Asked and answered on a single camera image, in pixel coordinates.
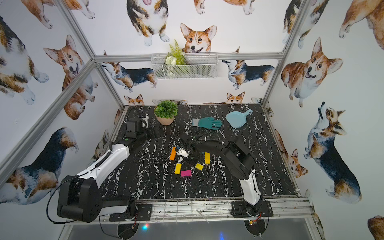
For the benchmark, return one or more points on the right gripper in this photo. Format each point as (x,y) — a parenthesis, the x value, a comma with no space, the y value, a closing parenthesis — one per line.
(189,162)

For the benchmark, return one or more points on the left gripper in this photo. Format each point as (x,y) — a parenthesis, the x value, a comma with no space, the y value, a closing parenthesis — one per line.
(154,132)

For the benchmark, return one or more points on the yellow long block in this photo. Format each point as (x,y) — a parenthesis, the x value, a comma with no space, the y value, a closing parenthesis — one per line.
(199,166)
(207,158)

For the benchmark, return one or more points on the orange long block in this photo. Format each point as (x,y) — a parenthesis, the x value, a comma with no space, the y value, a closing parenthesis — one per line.
(173,154)

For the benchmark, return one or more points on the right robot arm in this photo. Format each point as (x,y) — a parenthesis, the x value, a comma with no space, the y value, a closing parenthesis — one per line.
(241,163)

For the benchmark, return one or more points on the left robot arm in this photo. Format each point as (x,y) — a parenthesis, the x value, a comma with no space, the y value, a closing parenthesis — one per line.
(80,197)

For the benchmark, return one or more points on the small yellow block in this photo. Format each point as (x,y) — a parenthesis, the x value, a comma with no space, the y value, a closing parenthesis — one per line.
(178,169)

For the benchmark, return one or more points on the magenta block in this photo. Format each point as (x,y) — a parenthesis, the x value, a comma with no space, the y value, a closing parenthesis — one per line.
(187,173)

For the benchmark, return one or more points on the teal rubber glove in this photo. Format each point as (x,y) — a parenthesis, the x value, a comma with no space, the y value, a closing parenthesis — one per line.
(207,123)

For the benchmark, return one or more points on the green potted plant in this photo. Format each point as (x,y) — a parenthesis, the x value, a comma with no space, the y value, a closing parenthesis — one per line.
(165,112)

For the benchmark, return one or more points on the light blue dustpan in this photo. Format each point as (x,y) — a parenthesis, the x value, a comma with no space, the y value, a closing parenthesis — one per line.
(237,119)

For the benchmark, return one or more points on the fern and white flower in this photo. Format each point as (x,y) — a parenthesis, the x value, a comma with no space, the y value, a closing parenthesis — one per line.
(175,61)

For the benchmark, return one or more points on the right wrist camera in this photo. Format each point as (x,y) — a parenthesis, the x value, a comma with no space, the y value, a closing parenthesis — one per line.
(183,153)

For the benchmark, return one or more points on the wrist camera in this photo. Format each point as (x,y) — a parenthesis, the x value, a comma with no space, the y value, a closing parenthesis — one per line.
(145,120)
(183,153)

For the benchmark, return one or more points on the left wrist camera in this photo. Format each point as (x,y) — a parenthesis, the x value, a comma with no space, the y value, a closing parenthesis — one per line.
(145,120)

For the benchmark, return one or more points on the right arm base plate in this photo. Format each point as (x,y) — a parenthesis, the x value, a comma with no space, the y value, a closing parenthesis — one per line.
(245,210)

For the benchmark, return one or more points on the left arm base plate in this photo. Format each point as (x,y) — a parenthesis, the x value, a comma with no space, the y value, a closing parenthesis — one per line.
(141,212)

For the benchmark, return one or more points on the white wire basket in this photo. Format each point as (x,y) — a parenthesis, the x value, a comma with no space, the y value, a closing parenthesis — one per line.
(188,66)

